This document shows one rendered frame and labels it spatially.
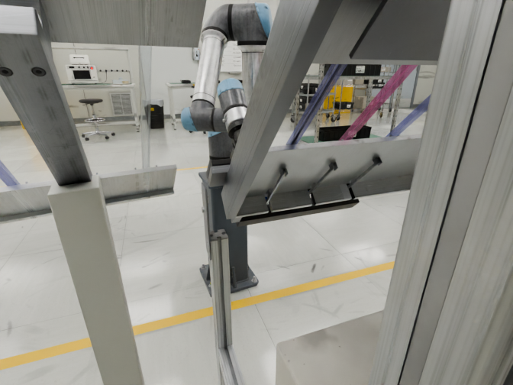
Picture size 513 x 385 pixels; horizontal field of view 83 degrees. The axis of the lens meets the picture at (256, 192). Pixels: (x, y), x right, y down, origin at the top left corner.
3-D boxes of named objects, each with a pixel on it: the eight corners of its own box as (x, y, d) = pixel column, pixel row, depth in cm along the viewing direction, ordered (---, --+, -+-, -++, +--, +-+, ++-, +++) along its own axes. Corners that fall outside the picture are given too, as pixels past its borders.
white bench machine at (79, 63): (71, 84, 504) (64, 55, 487) (99, 83, 522) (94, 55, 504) (69, 84, 474) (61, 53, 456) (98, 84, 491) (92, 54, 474)
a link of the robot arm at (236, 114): (253, 106, 79) (223, 107, 76) (256, 119, 77) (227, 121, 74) (246, 123, 85) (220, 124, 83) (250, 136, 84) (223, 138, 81)
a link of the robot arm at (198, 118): (199, -4, 102) (175, 120, 88) (230, -5, 100) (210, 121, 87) (208, 24, 113) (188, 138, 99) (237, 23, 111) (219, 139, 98)
